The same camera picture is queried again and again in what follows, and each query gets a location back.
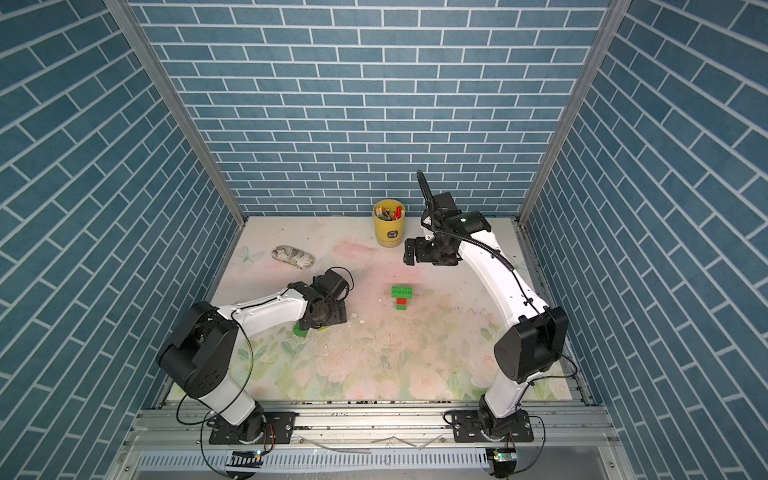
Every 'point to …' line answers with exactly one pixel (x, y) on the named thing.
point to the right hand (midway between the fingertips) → (423, 259)
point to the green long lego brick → (402, 292)
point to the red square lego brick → (401, 301)
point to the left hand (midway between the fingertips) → (338, 319)
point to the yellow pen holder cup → (389, 218)
